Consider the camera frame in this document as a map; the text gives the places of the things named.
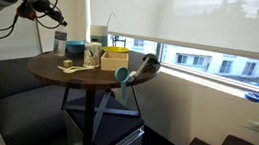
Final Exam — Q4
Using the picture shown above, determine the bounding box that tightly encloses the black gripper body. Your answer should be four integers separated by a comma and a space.
25, 0, 58, 18

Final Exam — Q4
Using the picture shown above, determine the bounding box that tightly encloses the clear plastic water bottle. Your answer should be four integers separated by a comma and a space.
51, 29, 69, 58

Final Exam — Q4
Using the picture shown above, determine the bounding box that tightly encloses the white and teal canister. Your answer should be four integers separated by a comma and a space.
87, 23, 111, 48

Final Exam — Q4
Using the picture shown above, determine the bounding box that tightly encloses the small wooden cube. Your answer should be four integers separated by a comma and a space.
62, 59, 74, 69

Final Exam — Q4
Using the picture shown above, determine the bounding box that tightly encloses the white plastic fork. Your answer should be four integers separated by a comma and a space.
56, 61, 96, 76

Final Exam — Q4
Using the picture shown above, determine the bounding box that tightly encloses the yellow plate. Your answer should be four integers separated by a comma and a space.
101, 44, 131, 56

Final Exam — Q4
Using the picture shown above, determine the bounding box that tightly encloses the white wooden box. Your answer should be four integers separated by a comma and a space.
99, 50, 130, 74

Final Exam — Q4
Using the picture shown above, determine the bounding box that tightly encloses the teal measuring scoop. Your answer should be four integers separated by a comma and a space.
111, 66, 132, 100

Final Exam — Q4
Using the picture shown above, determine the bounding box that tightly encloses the dark gray sofa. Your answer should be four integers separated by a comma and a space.
0, 52, 82, 145

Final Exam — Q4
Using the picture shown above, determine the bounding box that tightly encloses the black metal table base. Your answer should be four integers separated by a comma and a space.
56, 82, 145, 145

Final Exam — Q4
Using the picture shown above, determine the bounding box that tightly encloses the gray filing cabinet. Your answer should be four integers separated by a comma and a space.
58, 87, 150, 145

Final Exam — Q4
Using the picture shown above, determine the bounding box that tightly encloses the white roller blind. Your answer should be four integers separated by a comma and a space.
82, 0, 259, 62

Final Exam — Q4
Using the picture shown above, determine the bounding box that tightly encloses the blue dish on sill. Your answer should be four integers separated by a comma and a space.
243, 91, 259, 104

